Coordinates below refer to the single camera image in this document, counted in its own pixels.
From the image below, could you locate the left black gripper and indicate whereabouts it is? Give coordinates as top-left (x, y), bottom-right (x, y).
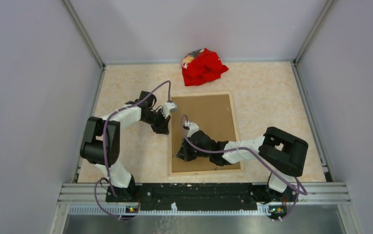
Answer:
top-left (142, 108), bottom-right (171, 135)

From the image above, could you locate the light wooden picture frame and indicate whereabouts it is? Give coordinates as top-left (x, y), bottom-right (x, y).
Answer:
top-left (167, 92), bottom-right (244, 177)

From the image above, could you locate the brown frame backing board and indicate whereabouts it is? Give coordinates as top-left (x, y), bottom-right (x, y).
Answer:
top-left (171, 94), bottom-right (241, 174)

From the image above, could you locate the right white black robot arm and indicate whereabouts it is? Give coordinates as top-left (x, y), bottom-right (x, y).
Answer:
top-left (176, 126), bottom-right (309, 201)

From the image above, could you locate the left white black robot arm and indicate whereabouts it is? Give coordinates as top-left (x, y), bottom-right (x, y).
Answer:
top-left (80, 91), bottom-right (177, 201)

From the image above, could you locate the crumpled red cloth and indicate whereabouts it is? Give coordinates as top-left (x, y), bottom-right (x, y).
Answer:
top-left (180, 48), bottom-right (229, 87)

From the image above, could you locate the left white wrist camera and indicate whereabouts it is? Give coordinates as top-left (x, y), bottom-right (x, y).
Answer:
top-left (162, 101), bottom-right (177, 118)

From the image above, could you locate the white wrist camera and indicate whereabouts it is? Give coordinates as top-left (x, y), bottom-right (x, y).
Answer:
top-left (183, 120), bottom-right (199, 138)
top-left (162, 101), bottom-right (177, 118)

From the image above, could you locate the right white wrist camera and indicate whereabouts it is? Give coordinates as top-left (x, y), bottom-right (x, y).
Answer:
top-left (183, 120), bottom-right (199, 138)

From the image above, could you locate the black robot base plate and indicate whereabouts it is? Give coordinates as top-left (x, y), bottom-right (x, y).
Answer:
top-left (105, 183), bottom-right (295, 211)

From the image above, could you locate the aluminium rail with cable duct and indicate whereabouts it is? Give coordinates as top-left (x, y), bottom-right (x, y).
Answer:
top-left (50, 182), bottom-right (363, 234)

